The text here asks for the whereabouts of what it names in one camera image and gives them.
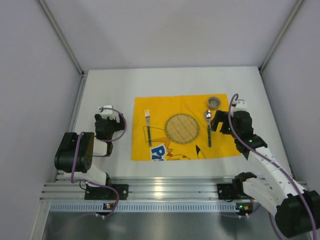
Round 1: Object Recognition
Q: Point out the green handled spoon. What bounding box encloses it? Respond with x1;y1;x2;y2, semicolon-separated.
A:
204;109;212;148

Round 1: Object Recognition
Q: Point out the speckled ceramic cup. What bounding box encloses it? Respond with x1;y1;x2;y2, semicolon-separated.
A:
207;96;221;110

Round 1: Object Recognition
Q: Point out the round woven yellow plate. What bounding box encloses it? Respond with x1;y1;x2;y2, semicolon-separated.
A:
164;113;200;145

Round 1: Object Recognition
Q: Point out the yellow printed cloth placemat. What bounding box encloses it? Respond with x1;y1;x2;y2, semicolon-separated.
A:
131;94;239;161

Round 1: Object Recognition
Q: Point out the green handled fork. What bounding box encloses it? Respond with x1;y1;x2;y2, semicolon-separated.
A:
144;109;152;147

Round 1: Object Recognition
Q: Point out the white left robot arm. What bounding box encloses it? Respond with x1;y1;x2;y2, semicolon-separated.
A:
54;113;126;201

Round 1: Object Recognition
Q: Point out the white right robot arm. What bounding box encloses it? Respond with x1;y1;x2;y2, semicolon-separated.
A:
210;110;320;239

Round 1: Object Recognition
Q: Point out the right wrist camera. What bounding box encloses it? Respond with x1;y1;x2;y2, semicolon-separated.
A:
231;99;248;114

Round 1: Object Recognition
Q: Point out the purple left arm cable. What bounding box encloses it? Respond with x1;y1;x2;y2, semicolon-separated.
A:
70;107;128;218

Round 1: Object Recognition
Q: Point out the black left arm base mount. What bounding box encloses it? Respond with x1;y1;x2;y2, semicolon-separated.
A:
84;184;129;201

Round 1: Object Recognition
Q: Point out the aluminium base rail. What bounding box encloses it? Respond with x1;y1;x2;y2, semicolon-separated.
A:
40;175;232;201

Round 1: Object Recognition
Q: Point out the white slotted cable duct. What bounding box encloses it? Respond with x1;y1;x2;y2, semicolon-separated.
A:
50;201;252;213

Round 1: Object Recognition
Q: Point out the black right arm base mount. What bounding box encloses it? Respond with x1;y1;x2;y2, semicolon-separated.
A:
216;183;252;202

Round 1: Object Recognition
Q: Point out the aluminium frame corner post left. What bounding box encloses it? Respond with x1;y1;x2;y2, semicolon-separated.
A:
36;0;85;76

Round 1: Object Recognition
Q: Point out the aluminium frame corner post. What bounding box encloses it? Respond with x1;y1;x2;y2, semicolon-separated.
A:
36;0;85;76
258;0;307;73

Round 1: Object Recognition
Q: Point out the aluminium frame corner post right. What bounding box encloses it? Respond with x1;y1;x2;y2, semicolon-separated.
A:
258;0;307;73

